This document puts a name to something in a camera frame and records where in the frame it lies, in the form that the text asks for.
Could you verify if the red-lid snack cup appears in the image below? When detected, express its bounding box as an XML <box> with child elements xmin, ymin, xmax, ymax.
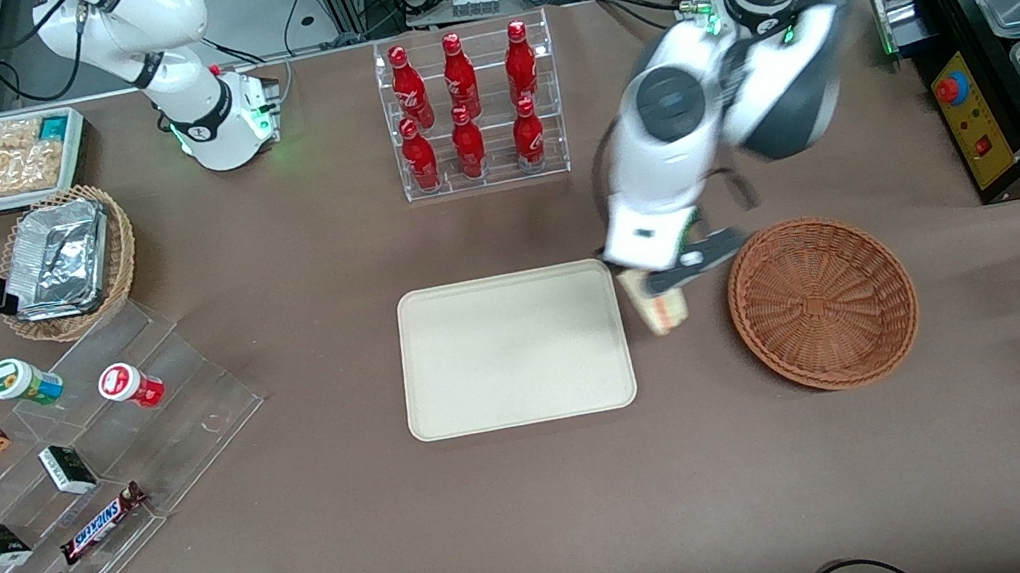
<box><xmin>94</xmin><ymin>356</ymin><xmax>169</xmax><ymax>416</ymax></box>

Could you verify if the red cola bottle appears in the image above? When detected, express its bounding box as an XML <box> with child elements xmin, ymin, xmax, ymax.
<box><xmin>447</xmin><ymin>102</ymin><xmax>492</xmax><ymax>182</ymax></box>
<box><xmin>507</xmin><ymin>94</ymin><xmax>551</xmax><ymax>172</ymax></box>
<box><xmin>386</xmin><ymin>42</ymin><xmax>436</xmax><ymax>133</ymax></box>
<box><xmin>397</xmin><ymin>114</ymin><xmax>444</xmax><ymax>194</ymax></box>
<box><xmin>437</xmin><ymin>29</ymin><xmax>485</xmax><ymax>122</ymax></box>
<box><xmin>498</xmin><ymin>18</ymin><xmax>543</xmax><ymax>107</ymax></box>

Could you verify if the green-lid snack cup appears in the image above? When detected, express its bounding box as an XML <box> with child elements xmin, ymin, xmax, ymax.
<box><xmin>0</xmin><ymin>351</ymin><xmax>67</xmax><ymax>413</ymax></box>

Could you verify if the clear acrylic stepped shelf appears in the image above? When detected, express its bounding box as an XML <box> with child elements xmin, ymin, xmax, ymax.
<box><xmin>0</xmin><ymin>279</ymin><xmax>292</xmax><ymax>573</ymax></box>

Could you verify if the clear acrylic bottle rack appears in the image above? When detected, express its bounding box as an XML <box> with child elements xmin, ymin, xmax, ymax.
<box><xmin>369</xmin><ymin>7</ymin><xmax>575</xmax><ymax>207</ymax></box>

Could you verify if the silver foil container stack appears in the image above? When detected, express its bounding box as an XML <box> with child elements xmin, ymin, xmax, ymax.
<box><xmin>0</xmin><ymin>194</ymin><xmax>123</xmax><ymax>326</ymax></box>

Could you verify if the light wicker basket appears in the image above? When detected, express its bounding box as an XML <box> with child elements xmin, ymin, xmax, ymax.
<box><xmin>0</xmin><ymin>178</ymin><xmax>149</xmax><ymax>351</ymax></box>

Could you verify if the brown round wicker basket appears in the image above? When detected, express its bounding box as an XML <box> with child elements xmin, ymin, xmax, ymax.
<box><xmin>717</xmin><ymin>202</ymin><xmax>930</xmax><ymax>405</ymax></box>

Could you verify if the white rectangular snack bin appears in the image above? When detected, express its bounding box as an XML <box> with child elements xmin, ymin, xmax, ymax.
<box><xmin>0</xmin><ymin>102</ymin><xmax>100</xmax><ymax>217</ymax></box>

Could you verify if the cream rectangular tray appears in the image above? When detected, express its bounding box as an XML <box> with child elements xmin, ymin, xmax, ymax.
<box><xmin>388</xmin><ymin>255</ymin><xmax>641</xmax><ymax>444</ymax></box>

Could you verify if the triangular sandwich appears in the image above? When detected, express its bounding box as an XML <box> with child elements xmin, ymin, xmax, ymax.
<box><xmin>616</xmin><ymin>261</ymin><xmax>694</xmax><ymax>343</ymax></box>

